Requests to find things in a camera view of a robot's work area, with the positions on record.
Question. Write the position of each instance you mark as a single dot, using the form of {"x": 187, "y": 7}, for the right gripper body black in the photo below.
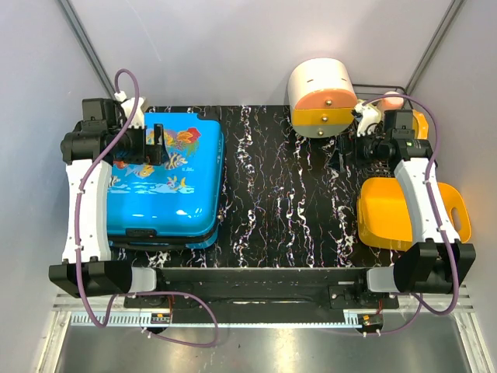
{"x": 369, "y": 148}

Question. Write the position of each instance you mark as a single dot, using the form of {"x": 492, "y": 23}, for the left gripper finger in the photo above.
{"x": 160, "y": 155}
{"x": 158, "y": 134}

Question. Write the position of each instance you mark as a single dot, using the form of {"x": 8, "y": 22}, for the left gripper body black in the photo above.
{"x": 133, "y": 148}

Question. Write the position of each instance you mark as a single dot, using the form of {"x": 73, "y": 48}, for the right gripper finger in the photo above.
{"x": 341, "y": 165}
{"x": 343, "y": 142}

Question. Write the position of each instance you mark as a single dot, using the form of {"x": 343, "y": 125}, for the blue fish-print suitcase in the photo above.
{"x": 174, "y": 205}

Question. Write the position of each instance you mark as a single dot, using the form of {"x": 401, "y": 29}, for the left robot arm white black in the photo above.
{"x": 110, "y": 130}

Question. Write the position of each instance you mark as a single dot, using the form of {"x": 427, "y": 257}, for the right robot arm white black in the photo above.
{"x": 437, "y": 260}

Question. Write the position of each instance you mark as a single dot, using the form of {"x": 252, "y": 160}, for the white drawer cabinet with orange drawers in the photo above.
{"x": 321, "y": 98}

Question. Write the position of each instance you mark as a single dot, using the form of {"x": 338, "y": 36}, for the black marble pattern mat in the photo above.
{"x": 282, "y": 204}

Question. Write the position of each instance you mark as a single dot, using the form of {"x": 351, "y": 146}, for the yellow plastic basket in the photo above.
{"x": 383, "y": 219}

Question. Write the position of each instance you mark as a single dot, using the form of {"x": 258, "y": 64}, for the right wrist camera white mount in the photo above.
{"x": 368, "y": 117}

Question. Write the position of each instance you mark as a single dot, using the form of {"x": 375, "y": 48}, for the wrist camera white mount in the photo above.
{"x": 127, "y": 104}
{"x": 368, "y": 117}

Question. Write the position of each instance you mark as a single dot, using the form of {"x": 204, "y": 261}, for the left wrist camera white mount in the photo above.
{"x": 127, "y": 104}

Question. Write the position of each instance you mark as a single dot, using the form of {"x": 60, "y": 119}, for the black wire dish rack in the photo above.
{"x": 364, "y": 168}

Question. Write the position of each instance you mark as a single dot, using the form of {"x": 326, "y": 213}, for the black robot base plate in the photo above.
{"x": 335, "y": 288}

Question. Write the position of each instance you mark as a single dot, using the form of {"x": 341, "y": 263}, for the aluminium rail frame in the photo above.
{"x": 264, "y": 314}

